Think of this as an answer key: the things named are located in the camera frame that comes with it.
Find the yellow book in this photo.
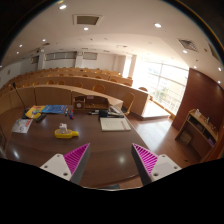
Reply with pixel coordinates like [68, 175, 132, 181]
[26, 105, 44, 119]

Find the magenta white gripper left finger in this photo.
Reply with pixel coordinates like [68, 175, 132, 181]
[41, 143, 91, 184]

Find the curved wooden lecture bench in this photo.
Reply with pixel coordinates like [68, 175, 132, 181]
[13, 75, 150, 117]

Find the wooden chair by desk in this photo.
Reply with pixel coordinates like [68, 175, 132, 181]
[121, 93, 135, 115]

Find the white magazine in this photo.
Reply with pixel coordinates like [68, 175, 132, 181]
[12, 119, 33, 133]

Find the blue book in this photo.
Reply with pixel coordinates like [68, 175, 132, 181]
[42, 105, 66, 114]

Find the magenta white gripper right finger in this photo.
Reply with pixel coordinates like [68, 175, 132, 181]
[131, 143, 181, 185]

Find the white open notebook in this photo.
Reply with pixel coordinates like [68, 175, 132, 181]
[100, 118, 130, 131]

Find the black gooseneck microphone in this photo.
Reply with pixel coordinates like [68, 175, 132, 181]
[12, 82, 29, 119]

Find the wooden desk organizer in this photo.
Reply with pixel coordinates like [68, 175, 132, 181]
[73, 95, 109, 110]

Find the wooden side cabinet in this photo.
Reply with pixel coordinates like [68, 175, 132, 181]
[176, 109, 218, 159]

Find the yellow power strip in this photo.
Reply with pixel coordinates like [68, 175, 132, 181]
[54, 129, 79, 139]

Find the white charger plug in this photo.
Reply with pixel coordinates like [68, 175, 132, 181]
[59, 123, 67, 131]

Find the black remote control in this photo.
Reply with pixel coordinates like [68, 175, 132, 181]
[35, 114, 46, 122]

